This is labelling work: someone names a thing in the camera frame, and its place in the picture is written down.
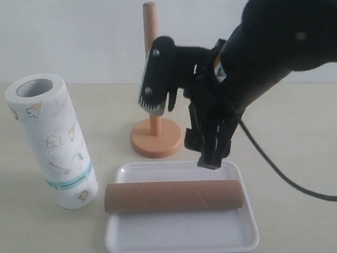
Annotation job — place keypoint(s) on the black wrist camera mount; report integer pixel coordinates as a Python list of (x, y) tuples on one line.
[(169, 67)]

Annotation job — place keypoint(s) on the white rectangular plastic tray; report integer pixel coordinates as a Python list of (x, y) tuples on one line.
[(214, 231)]

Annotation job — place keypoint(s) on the patterned white paper towel roll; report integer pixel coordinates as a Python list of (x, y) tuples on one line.
[(42, 105)]

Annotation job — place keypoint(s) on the wooden paper towel holder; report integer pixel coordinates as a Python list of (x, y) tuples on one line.
[(154, 137)]

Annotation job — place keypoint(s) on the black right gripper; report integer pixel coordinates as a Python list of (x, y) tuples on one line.
[(216, 84)]

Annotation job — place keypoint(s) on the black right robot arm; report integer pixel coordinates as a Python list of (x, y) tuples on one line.
[(273, 39)]

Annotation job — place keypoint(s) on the brown cardboard tube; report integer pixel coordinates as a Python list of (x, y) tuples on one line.
[(173, 196)]

